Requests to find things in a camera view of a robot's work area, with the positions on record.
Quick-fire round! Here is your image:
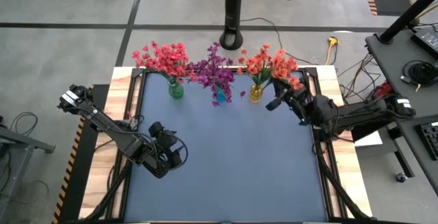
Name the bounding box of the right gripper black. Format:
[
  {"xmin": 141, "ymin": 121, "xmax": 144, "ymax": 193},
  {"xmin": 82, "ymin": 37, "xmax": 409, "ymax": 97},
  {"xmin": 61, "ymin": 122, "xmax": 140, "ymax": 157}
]
[{"xmin": 266, "ymin": 79, "xmax": 339, "ymax": 129}]

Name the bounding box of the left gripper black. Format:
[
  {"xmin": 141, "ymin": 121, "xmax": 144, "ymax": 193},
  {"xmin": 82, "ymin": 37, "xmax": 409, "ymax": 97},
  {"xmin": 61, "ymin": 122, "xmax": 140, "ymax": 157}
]
[{"xmin": 142, "ymin": 121, "xmax": 182, "ymax": 179}]

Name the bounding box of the yellow glass vase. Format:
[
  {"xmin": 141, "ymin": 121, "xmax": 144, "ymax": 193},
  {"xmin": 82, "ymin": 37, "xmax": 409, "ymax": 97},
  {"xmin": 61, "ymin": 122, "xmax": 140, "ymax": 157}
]
[{"xmin": 248, "ymin": 84, "xmax": 264, "ymax": 103}]

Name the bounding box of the blue glass vase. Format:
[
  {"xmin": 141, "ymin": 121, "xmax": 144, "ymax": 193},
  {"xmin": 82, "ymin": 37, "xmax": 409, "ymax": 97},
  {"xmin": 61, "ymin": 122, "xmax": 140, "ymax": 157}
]
[{"xmin": 215, "ymin": 86, "xmax": 227, "ymax": 103}]

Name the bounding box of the green glass vase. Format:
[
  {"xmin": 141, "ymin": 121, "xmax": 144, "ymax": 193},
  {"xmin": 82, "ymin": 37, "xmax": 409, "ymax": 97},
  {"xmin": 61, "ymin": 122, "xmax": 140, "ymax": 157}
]
[{"xmin": 168, "ymin": 82, "xmax": 185, "ymax": 99}]

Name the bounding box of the blue table mat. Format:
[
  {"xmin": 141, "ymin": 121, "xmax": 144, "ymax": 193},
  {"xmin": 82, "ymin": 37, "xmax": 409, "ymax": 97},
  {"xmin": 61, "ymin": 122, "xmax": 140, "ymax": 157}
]
[{"xmin": 123, "ymin": 71, "xmax": 329, "ymax": 223}]

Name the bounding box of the black floor stand column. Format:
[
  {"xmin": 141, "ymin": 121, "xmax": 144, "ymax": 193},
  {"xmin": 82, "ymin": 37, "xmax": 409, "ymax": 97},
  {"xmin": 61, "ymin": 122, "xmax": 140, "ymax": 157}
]
[{"xmin": 218, "ymin": 0, "xmax": 245, "ymax": 51}]

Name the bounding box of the black plate with hazard stripes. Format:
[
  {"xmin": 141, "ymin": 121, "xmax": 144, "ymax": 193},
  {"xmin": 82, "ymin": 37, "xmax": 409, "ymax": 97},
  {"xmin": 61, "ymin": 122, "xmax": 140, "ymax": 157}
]
[{"xmin": 51, "ymin": 84, "xmax": 111, "ymax": 224}]

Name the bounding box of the red box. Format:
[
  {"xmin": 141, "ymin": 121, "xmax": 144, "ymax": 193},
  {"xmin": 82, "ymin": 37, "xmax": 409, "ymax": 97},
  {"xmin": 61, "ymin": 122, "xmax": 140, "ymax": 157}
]
[{"xmin": 372, "ymin": 82, "xmax": 393, "ymax": 98}]

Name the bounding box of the white sheet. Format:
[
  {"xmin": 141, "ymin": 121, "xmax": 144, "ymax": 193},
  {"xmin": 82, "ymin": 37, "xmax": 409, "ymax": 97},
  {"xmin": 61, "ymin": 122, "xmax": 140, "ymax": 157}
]
[{"xmin": 354, "ymin": 129, "xmax": 383, "ymax": 148}]

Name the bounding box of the grey side desk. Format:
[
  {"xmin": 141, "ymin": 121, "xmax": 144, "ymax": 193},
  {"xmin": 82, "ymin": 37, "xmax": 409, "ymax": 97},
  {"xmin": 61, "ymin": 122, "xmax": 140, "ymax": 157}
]
[{"xmin": 364, "ymin": 23, "xmax": 438, "ymax": 197}]

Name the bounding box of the grey stand leg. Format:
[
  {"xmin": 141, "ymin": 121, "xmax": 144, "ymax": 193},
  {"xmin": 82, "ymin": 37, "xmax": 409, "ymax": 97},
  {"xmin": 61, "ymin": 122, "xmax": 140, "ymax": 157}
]
[{"xmin": 0, "ymin": 126, "xmax": 57, "ymax": 224}]

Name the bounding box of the black slanted pole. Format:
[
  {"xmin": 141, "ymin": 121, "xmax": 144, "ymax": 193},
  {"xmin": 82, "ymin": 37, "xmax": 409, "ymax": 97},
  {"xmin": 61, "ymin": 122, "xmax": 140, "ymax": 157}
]
[{"xmin": 378, "ymin": 0, "xmax": 438, "ymax": 45}]

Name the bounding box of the black keyboard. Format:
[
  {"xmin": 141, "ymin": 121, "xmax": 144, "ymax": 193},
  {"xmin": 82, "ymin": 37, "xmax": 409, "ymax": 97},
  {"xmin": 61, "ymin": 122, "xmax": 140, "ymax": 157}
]
[{"xmin": 414, "ymin": 121, "xmax": 438, "ymax": 162}]

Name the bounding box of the black aluminium table frame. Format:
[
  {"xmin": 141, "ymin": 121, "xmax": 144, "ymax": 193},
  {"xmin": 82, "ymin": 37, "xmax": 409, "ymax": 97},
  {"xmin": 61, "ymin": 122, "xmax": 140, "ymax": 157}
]
[{"xmin": 111, "ymin": 59, "xmax": 345, "ymax": 224}]

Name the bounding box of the black cable bundle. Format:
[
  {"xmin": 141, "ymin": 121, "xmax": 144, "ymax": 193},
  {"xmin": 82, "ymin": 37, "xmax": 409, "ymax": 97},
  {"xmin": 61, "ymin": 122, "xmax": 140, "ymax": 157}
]
[
  {"xmin": 318, "ymin": 162, "xmax": 376, "ymax": 222},
  {"xmin": 81, "ymin": 162, "xmax": 133, "ymax": 222}
]

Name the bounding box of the tangle of black cables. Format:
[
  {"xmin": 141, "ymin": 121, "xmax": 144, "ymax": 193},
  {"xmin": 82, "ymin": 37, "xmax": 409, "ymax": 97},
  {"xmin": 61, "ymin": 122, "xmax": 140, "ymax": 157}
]
[{"xmin": 337, "ymin": 53, "xmax": 383, "ymax": 105}]

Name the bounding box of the yellow power plug cable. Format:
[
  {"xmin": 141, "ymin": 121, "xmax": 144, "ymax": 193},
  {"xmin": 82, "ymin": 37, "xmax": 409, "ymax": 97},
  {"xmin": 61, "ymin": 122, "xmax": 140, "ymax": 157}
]
[{"xmin": 324, "ymin": 36, "xmax": 339, "ymax": 66}]

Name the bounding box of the coiled black cable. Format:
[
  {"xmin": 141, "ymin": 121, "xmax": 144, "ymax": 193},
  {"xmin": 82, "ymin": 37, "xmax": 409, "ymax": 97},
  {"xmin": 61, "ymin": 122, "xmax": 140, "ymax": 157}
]
[{"xmin": 400, "ymin": 59, "xmax": 438, "ymax": 88}]

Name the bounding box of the thin black cable loop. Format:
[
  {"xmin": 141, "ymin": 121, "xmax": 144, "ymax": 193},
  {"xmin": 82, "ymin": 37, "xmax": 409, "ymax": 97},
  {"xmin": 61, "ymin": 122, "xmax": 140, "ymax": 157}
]
[{"xmin": 9, "ymin": 111, "xmax": 39, "ymax": 136}]

